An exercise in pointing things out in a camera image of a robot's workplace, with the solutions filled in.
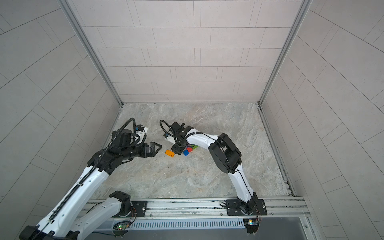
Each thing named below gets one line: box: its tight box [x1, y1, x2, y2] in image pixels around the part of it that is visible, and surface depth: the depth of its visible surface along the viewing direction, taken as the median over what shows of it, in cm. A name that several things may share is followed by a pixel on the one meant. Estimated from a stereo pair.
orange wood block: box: [165, 150, 175, 158], surface depth 91 cm
